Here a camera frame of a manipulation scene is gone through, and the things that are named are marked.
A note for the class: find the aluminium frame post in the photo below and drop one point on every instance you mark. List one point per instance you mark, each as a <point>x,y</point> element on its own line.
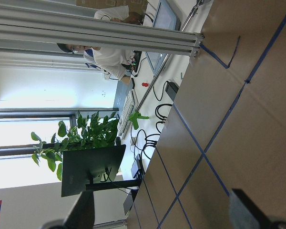
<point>49,27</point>

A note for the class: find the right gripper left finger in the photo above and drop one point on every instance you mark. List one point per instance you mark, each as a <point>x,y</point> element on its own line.
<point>82,215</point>

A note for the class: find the green potted plant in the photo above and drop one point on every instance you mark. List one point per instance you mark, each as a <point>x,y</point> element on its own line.
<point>91,131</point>

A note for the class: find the white keyboard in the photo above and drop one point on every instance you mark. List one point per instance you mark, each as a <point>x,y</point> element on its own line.
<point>129,107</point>

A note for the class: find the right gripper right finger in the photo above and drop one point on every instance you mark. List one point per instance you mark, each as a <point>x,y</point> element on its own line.
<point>245,214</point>

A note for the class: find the black power adapter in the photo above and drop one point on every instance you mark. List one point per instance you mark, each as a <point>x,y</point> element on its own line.
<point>171,90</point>

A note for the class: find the black computer monitor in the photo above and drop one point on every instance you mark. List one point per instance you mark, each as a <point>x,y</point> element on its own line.
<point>93,169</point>

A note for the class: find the seated person white shirt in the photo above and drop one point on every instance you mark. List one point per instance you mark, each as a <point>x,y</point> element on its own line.
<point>112,60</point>

